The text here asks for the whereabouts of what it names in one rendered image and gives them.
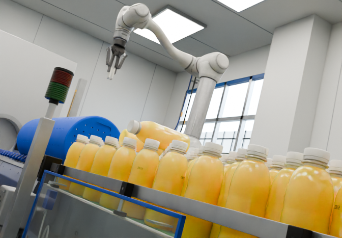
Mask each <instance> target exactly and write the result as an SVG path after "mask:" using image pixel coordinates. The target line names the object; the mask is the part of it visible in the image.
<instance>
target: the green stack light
mask: <svg viewBox="0 0 342 238"><path fill-rule="evenodd" d="M68 92H69V88H68V87H67V86H65V85H62V84H59V83H56V82H49V84H48V87H47V90H46V93H45V96H44V97H45V98H46V99H48V100H50V99H54V100H57V101H58V102H59V103H62V104H64V103H65V101H66V98H67V95H68Z"/></svg>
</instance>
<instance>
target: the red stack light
mask: <svg viewBox="0 0 342 238"><path fill-rule="evenodd" d="M72 80H73V75H71V74H69V73H67V72H64V71H61V70H54V71H53V73H52V75H51V78H50V82H56V83H59V84H62V85H65V86H67V87H68V88H70V87H71V84H72Z"/></svg>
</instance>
